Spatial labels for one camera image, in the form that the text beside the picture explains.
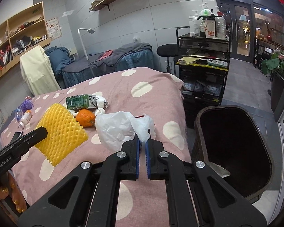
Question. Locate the dark brown trash bin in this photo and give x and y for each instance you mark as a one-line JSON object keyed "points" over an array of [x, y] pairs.
{"points": [[229, 137]]}

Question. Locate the blue massage bed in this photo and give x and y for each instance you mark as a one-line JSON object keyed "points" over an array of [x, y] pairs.
{"points": [[79, 71]]}

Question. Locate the blue bedding pile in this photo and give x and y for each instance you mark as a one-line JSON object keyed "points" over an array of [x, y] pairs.
{"points": [[59, 58]]}

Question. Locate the white pump bottle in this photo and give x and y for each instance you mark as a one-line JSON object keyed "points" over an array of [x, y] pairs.
{"points": [[194, 24]]}

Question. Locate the cream cloth on chair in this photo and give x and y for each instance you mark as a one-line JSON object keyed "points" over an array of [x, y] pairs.
{"points": [[37, 72]]}

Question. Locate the black metal trolley cart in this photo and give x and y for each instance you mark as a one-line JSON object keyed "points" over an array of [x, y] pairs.
{"points": [[203, 67]]}

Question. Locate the black smartphone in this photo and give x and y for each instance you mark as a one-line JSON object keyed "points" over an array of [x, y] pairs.
{"points": [[16, 136]]}

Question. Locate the person's left hand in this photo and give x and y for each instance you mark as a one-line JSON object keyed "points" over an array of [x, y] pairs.
{"points": [[11, 189]]}

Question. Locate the white plastic bag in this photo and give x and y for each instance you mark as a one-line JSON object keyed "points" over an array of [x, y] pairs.
{"points": [[114, 129]]}

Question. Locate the wall poster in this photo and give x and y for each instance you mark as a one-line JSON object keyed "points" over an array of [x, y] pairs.
{"points": [[53, 28]]}

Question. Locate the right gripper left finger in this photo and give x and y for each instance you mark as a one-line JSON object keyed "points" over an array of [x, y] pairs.
{"points": [[88, 195]]}

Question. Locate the white tissue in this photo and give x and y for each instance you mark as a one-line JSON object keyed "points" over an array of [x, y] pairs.
{"points": [[102, 104]]}

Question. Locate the clear small water bottle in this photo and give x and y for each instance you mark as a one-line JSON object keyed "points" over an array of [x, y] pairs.
{"points": [[18, 114]]}

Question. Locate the white floor lamp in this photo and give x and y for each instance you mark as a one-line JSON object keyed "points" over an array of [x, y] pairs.
{"points": [[90, 31]]}

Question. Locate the orange tangerine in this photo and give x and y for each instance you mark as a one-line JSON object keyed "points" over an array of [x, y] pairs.
{"points": [[86, 118]]}

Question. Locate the white pill bottle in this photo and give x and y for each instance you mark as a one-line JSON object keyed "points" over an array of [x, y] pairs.
{"points": [[25, 119]]}

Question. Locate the grey blanket on bed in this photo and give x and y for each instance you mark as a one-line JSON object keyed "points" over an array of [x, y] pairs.
{"points": [[127, 56]]}

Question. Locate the green drink carton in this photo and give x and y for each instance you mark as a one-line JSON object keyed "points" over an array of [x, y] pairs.
{"points": [[79, 102]]}

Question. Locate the large clear water jug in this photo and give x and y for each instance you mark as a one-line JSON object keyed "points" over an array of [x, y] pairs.
{"points": [[220, 24]]}

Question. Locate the yellow foam fruit net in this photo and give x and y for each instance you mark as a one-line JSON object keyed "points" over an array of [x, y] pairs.
{"points": [[65, 134]]}

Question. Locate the green potted plant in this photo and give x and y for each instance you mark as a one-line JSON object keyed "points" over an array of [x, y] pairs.
{"points": [[274, 65]]}

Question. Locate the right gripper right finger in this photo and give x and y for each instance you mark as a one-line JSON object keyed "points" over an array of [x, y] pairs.
{"points": [[196, 194]]}

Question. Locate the black round stool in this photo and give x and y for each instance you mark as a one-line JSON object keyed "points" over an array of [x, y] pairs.
{"points": [[168, 51]]}

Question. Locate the red cloth on bed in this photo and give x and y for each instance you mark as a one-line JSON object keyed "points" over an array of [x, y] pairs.
{"points": [[105, 54]]}

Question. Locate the red patterned paper cup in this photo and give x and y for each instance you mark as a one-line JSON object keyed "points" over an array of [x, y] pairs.
{"points": [[209, 28]]}

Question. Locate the purple plastic container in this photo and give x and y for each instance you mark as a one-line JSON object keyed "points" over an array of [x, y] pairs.
{"points": [[27, 104]]}

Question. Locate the wooden cubby shelf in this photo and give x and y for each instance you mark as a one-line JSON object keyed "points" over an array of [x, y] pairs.
{"points": [[21, 33]]}

